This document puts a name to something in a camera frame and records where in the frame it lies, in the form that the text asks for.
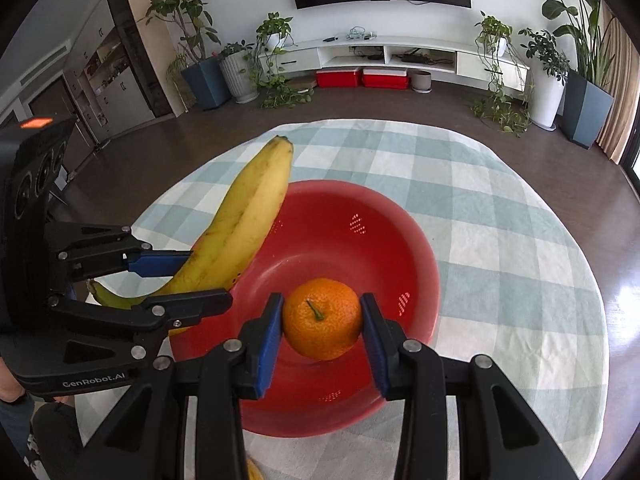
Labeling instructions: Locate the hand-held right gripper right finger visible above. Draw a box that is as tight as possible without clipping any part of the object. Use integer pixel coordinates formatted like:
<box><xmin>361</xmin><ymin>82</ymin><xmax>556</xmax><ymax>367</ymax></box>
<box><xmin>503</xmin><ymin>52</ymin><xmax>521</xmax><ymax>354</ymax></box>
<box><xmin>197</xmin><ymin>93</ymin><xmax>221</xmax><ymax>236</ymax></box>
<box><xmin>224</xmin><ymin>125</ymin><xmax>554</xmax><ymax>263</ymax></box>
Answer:
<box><xmin>360</xmin><ymin>292</ymin><xmax>586</xmax><ymax>480</ymax></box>

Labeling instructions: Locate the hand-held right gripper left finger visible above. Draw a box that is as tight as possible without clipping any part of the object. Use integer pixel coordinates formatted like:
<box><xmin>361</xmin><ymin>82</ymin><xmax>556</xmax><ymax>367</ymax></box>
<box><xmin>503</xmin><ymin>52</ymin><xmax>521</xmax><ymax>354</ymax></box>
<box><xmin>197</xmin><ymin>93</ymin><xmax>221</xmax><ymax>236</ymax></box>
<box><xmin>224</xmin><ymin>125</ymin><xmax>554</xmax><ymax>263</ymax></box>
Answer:
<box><xmin>80</xmin><ymin>292</ymin><xmax>286</xmax><ymax>480</ymax></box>

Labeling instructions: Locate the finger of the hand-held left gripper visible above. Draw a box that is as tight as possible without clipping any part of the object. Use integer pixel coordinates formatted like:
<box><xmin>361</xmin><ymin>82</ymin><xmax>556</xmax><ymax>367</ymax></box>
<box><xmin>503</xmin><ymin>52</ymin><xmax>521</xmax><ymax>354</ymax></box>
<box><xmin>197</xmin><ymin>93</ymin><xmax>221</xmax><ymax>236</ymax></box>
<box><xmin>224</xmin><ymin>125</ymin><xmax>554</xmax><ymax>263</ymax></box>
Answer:
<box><xmin>45</xmin><ymin>222</ymin><xmax>193</xmax><ymax>281</ymax></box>
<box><xmin>47</xmin><ymin>287</ymin><xmax>234</xmax><ymax>343</ymax></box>

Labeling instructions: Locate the orange mandarin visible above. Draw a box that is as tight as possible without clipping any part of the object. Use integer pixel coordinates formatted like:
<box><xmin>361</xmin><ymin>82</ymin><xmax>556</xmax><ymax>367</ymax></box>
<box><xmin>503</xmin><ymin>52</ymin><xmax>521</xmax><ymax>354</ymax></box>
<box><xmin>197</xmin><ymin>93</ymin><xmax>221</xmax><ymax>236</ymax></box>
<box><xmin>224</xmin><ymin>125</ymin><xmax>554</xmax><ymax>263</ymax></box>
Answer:
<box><xmin>282</xmin><ymin>278</ymin><xmax>363</xmax><ymax>361</ymax></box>

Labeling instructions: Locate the red colander bowl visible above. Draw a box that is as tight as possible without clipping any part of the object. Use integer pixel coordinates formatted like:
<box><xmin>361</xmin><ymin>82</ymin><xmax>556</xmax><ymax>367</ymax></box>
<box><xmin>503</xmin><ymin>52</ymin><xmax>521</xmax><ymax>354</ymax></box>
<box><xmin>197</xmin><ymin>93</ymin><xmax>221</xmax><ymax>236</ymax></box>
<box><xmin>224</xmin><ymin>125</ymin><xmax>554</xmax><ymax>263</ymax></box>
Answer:
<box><xmin>169</xmin><ymin>180</ymin><xmax>442</xmax><ymax>438</ymax></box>

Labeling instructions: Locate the person's left forearm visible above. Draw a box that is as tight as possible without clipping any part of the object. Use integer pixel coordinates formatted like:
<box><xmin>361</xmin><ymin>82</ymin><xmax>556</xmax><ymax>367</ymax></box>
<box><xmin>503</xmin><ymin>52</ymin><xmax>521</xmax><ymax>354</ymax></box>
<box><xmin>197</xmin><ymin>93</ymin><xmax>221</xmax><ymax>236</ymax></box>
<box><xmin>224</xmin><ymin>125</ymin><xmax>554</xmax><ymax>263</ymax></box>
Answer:
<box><xmin>0</xmin><ymin>355</ymin><xmax>28</xmax><ymax>403</ymax></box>

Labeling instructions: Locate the dark brown door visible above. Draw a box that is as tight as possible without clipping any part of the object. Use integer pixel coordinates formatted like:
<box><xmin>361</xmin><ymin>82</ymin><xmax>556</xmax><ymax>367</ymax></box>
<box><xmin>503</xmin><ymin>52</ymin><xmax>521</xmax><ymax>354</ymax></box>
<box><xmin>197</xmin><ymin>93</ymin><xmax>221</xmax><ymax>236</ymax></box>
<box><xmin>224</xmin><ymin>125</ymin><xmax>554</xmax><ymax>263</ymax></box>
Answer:
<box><xmin>27</xmin><ymin>80</ymin><xmax>91</xmax><ymax>148</ymax></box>

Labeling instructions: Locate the white cupboard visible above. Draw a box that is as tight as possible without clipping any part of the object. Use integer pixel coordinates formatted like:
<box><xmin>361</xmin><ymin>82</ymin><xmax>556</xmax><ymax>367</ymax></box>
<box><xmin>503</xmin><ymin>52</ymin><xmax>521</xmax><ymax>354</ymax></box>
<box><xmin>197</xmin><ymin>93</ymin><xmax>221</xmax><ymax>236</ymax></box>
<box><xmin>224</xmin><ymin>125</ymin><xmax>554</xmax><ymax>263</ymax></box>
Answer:
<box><xmin>65</xmin><ymin>25</ymin><xmax>156</xmax><ymax>146</ymax></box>

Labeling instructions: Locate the wooden display cabinet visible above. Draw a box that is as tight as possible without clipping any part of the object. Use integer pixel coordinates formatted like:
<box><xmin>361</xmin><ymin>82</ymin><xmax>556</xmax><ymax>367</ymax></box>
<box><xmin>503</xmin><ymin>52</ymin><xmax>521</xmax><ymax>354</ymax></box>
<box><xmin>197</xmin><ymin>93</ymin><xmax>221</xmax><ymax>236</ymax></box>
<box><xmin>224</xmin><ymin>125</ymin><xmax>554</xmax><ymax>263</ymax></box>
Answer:
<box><xmin>106</xmin><ymin>0</ymin><xmax>201</xmax><ymax>120</ymax></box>

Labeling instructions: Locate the checked tablecloth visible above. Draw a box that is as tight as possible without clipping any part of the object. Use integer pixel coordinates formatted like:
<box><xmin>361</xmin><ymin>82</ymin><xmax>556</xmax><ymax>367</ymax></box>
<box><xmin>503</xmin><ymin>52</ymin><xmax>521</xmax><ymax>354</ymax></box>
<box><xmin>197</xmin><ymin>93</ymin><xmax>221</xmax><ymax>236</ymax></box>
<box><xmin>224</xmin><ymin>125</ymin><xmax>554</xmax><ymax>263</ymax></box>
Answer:
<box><xmin>65</xmin><ymin>119</ymin><xmax>608</xmax><ymax>480</ymax></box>

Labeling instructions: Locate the tall plant in blue pot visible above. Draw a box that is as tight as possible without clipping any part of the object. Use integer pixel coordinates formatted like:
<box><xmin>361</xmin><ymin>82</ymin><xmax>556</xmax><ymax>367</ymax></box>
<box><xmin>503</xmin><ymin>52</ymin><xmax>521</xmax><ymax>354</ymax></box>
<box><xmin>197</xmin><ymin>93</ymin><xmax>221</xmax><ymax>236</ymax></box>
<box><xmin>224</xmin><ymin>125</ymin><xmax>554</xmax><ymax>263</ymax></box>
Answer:
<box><xmin>137</xmin><ymin>0</ymin><xmax>232</xmax><ymax>111</ymax></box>

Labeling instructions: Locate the plant in white ribbed pot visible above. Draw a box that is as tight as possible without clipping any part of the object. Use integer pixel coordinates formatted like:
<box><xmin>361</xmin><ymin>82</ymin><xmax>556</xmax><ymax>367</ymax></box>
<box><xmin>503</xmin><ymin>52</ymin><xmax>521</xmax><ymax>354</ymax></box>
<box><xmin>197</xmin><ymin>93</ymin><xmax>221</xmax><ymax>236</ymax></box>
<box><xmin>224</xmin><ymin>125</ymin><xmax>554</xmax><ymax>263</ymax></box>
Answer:
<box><xmin>217</xmin><ymin>41</ymin><xmax>261</xmax><ymax>105</ymax></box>

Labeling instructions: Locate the dark cloth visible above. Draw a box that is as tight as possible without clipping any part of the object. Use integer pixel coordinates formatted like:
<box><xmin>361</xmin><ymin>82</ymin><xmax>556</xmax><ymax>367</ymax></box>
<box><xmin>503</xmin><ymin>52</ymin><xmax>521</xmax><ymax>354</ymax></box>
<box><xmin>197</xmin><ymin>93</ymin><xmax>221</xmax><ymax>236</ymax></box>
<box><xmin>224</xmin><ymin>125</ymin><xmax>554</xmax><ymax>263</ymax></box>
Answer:
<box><xmin>27</xmin><ymin>400</ymin><xmax>86</xmax><ymax>480</ymax></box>

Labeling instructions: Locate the trailing plant in white pot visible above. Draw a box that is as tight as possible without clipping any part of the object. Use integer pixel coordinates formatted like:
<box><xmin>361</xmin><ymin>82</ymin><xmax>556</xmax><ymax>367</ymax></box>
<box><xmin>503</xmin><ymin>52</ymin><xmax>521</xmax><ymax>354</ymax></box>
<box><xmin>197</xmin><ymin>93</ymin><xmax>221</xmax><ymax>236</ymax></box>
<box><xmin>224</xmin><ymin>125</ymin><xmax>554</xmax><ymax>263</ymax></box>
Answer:
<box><xmin>467</xmin><ymin>10</ymin><xmax>533</xmax><ymax>136</ymax></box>
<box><xmin>247</xmin><ymin>11</ymin><xmax>316</xmax><ymax>110</ymax></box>

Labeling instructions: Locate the bushy plant in white pot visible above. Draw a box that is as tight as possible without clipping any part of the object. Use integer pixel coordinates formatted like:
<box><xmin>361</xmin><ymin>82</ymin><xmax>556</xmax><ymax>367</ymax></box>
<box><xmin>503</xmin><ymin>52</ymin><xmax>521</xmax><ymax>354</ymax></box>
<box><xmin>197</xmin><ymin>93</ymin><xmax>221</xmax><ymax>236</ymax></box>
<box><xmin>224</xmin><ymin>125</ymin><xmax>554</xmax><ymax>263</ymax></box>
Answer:
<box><xmin>517</xmin><ymin>27</ymin><xmax>571</xmax><ymax>131</ymax></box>

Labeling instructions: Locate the white television cabinet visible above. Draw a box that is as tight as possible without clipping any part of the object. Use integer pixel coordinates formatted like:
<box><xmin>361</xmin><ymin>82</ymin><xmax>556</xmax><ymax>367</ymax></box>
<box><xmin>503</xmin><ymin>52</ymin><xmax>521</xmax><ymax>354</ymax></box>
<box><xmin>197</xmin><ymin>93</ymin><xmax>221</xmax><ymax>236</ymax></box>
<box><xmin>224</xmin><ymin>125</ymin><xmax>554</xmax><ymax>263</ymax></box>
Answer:
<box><xmin>272</xmin><ymin>35</ymin><xmax>531</xmax><ymax>83</ymax></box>

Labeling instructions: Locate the large-leaf plant in grey pot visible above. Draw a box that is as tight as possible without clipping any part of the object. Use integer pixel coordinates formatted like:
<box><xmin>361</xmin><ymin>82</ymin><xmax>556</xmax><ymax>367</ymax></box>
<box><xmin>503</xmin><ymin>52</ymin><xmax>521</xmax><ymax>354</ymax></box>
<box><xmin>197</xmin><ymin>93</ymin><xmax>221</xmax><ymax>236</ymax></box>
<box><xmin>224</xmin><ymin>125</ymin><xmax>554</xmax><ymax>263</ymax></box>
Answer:
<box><xmin>520</xmin><ymin>0</ymin><xmax>616</xmax><ymax>150</ymax></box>

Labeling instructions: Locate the beige curtain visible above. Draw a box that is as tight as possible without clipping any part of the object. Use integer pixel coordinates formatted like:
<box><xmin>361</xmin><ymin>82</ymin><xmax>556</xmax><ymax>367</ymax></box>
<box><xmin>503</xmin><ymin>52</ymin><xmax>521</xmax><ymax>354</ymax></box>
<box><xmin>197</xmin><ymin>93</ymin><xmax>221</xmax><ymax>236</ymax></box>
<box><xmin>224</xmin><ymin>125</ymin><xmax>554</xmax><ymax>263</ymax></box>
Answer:
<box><xmin>597</xmin><ymin>0</ymin><xmax>638</xmax><ymax>163</ymax></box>

